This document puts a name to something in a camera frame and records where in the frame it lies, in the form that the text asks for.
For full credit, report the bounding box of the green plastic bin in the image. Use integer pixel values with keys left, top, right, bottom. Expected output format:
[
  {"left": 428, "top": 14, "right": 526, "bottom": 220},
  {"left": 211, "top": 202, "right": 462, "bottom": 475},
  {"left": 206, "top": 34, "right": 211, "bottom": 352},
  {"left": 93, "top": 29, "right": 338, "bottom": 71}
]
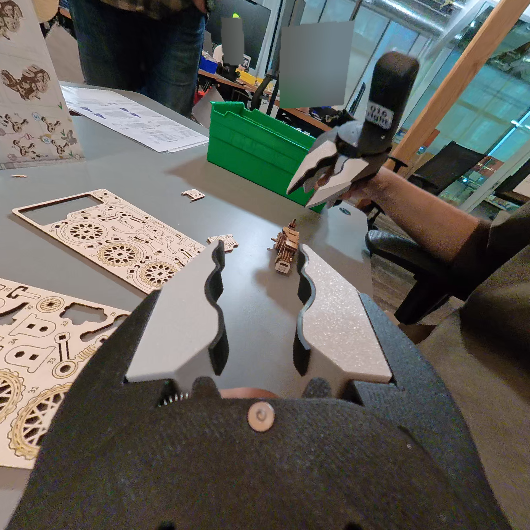
[{"left": 206, "top": 101, "right": 328, "bottom": 214}]

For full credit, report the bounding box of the wooden puzzle sheet with wheels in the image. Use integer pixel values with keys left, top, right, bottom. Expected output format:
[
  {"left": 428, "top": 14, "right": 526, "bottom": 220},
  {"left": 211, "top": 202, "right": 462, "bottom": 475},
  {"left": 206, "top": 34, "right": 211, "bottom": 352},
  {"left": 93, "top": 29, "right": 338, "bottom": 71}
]
[{"left": 12, "top": 189, "right": 206, "bottom": 295}]

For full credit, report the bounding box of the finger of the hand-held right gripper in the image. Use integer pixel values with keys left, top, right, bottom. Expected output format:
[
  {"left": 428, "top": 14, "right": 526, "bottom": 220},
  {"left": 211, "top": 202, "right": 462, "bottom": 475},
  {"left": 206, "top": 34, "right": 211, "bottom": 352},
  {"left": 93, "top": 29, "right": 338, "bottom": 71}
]
[
  {"left": 305, "top": 157, "right": 369, "bottom": 209},
  {"left": 286, "top": 141, "right": 337, "bottom": 195}
]

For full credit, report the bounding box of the person's right forearm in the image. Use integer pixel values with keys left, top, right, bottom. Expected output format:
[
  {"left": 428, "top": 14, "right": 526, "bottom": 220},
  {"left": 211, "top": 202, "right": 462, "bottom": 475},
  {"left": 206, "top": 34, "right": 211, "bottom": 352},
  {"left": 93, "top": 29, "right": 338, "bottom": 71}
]
[{"left": 373, "top": 166, "right": 483, "bottom": 301}]

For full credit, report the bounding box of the small slotted wooden puzzle piece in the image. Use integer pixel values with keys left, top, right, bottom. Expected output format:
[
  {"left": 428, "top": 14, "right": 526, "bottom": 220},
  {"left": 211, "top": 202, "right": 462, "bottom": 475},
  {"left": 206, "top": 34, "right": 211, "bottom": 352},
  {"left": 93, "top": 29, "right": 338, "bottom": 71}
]
[{"left": 206, "top": 234, "right": 240, "bottom": 253}]

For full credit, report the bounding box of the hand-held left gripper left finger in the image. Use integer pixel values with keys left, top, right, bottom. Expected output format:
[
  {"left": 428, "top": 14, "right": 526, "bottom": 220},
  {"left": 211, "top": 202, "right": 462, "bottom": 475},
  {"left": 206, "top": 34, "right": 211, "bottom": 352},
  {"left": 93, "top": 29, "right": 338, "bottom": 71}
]
[{"left": 125, "top": 239, "right": 229, "bottom": 384}]

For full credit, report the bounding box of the person's olive shirt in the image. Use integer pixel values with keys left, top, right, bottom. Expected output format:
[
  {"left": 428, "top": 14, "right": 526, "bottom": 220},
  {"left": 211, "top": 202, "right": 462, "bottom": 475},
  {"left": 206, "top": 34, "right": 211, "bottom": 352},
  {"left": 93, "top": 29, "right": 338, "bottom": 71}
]
[{"left": 380, "top": 202, "right": 530, "bottom": 530}]

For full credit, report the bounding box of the printed paper sheet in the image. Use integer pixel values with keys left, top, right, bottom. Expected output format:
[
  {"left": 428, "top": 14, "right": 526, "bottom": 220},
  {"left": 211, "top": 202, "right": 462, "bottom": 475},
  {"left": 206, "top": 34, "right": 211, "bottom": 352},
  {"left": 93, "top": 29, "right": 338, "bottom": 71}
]
[{"left": 61, "top": 86, "right": 209, "bottom": 154}]

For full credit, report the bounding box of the black monitor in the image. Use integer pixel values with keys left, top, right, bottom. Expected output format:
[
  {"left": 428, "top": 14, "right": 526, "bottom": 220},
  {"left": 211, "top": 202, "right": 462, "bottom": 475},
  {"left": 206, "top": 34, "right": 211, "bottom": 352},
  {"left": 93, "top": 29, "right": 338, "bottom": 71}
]
[{"left": 206, "top": 0, "right": 272, "bottom": 70}]

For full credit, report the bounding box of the wooden puzzle sheet with cutouts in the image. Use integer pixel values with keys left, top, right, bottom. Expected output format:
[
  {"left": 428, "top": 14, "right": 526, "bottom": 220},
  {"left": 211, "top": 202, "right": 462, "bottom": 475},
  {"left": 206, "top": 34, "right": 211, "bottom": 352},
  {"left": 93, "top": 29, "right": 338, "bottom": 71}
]
[{"left": 0, "top": 278, "right": 131, "bottom": 469}]

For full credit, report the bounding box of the grey desk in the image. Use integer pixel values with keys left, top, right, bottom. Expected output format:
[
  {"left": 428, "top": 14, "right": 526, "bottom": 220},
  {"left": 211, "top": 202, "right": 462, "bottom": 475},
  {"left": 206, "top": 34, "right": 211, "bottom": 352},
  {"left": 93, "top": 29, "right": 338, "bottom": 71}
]
[{"left": 0, "top": 81, "right": 376, "bottom": 510}]

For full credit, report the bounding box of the wooden post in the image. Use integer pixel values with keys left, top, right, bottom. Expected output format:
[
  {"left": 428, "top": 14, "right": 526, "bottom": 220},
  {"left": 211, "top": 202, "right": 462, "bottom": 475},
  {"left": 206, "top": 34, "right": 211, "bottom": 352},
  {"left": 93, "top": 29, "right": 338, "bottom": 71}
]
[{"left": 390, "top": 0, "right": 530, "bottom": 167}]

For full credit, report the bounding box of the small wooden model assembly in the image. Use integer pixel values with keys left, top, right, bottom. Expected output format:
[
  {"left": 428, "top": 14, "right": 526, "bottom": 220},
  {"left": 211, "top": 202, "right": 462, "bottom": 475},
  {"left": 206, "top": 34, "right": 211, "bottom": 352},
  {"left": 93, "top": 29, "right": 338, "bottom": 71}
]
[{"left": 271, "top": 219, "right": 301, "bottom": 274}]

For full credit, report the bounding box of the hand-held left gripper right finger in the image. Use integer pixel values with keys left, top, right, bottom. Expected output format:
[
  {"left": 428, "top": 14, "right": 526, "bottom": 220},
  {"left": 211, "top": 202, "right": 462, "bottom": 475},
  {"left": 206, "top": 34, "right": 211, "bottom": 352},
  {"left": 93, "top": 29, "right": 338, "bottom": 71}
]
[{"left": 292, "top": 243, "right": 393, "bottom": 384}]

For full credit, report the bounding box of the person's right hand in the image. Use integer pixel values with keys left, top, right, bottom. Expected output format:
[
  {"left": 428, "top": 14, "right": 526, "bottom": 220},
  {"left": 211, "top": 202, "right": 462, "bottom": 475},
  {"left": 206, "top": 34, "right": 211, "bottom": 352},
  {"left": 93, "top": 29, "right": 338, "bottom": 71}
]
[{"left": 341, "top": 168, "right": 390, "bottom": 204}]

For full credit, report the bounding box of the standing instruction booklet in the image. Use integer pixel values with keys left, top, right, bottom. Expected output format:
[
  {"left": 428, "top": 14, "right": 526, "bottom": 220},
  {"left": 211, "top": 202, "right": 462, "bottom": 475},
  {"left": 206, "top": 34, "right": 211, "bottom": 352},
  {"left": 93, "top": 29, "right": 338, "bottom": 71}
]
[{"left": 0, "top": 0, "right": 86, "bottom": 171}]

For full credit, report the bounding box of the black mesh office chair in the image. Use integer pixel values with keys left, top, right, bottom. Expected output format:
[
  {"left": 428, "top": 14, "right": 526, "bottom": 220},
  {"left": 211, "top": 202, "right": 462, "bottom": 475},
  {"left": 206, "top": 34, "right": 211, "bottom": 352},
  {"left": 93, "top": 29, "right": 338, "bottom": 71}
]
[{"left": 407, "top": 140, "right": 490, "bottom": 196}]

